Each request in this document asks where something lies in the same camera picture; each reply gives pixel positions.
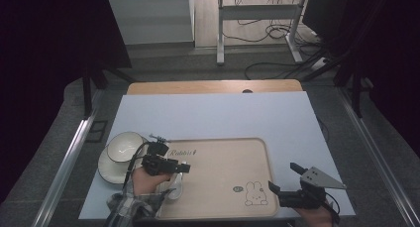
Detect white bowl with dark rim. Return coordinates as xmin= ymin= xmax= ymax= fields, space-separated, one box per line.
xmin=106 ymin=131 xmax=147 ymax=164

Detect black floor cables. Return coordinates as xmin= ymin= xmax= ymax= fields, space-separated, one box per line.
xmin=221 ymin=0 xmax=328 ymax=81

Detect wooden table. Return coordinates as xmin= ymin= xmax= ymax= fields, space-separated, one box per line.
xmin=126 ymin=78 xmax=304 ymax=96

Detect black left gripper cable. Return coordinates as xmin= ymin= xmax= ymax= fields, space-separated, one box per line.
xmin=122 ymin=141 xmax=151 ymax=189

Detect black floor grate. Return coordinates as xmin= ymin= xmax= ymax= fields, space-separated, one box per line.
xmin=85 ymin=120 xmax=109 ymax=144

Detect white power strip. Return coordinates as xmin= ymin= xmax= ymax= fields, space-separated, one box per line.
xmin=310 ymin=57 xmax=330 ymax=71

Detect white metal desk frame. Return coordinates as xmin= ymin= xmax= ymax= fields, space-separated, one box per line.
xmin=216 ymin=0 xmax=311 ymax=66

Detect beige tray with rabbit print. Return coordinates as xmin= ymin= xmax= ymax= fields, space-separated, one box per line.
xmin=155 ymin=137 xmax=280 ymax=220

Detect black curtain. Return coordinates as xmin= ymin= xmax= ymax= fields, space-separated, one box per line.
xmin=0 ymin=0 xmax=133 ymax=205
xmin=302 ymin=0 xmax=420 ymax=157

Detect grey panel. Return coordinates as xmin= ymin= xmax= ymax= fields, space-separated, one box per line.
xmin=108 ymin=0 xmax=195 ymax=46

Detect white plate with dark rim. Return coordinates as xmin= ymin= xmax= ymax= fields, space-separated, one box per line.
xmin=97 ymin=137 xmax=150 ymax=185

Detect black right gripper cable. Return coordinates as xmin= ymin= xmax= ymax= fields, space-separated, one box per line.
xmin=324 ymin=191 xmax=342 ymax=225

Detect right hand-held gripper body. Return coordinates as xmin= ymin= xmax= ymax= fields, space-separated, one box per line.
xmin=277 ymin=166 xmax=348 ymax=210

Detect aluminium rail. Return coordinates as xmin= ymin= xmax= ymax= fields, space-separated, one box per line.
xmin=31 ymin=89 xmax=107 ymax=227
xmin=336 ymin=87 xmax=420 ymax=227

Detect black metal stand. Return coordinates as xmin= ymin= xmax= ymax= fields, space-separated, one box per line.
xmin=80 ymin=62 xmax=137 ymax=120
xmin=298 ymin=45 xmax=375 ymax=119

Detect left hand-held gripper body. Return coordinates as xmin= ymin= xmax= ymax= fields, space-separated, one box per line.
xmin=141 ymin=133 xmax=182 ymax=177

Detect person's right hand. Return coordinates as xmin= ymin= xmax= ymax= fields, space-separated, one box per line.
xmin=292 ymin=201 xmax=335 ymax=227

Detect person's left hand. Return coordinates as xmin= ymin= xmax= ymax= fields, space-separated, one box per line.
xmin=131 ymin=167 xmax=173 ymax=197

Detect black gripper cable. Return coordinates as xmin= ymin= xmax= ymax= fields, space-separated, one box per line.
xmin=324 ymin=191 xmax=342 ymax=225
xmin=122 ymin=141 xmax=151 ymax=189

